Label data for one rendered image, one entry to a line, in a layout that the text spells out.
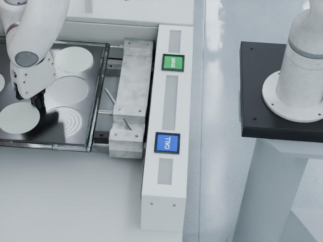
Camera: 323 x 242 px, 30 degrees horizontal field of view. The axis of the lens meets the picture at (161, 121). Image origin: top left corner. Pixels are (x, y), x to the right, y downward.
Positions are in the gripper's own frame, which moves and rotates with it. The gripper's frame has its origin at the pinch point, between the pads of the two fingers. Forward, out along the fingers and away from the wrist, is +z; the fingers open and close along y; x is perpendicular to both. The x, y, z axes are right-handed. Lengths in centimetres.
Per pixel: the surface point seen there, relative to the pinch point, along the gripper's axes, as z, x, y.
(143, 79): 4.3, -11.1, 26.0
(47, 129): 1.9, -7.7, -3.6
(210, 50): 95, 38, 127
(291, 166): 26, -49, 46
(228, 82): 94, 18, 115
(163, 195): -4.7, -42.8, -1.5
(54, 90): 2.2, 1.0, 6.0
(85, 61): 2.4, 3.4, 18.7
